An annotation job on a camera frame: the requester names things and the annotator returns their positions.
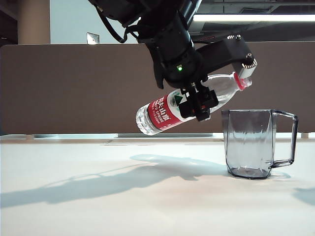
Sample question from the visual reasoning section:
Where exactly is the clear red-labelled mineral water bottle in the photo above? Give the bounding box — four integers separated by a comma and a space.
135, 71, 253, 136

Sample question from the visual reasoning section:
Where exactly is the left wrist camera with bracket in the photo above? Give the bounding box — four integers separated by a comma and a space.
195, 35, 258, 80

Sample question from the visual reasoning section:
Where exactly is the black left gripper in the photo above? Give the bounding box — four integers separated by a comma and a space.
145, 31, 220, 122

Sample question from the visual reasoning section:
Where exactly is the beige building column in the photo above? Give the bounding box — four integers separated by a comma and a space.
17, 0, 51, 46

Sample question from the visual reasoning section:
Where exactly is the brown fabric desk partition panel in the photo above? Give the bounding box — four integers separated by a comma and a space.
0, 43, 315, 135

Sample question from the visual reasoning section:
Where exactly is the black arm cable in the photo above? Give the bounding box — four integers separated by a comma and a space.
97, 6, 138, 44

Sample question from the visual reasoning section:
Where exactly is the clear grey plastic handled cup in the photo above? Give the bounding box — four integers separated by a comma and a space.
220, 109, 299, 179

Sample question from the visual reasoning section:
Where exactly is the long white ceiling light strip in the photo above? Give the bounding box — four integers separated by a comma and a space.
193, 14, 315, 23

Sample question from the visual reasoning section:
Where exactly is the silver wall switch plate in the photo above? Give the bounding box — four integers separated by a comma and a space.
86, 31, 100, 45

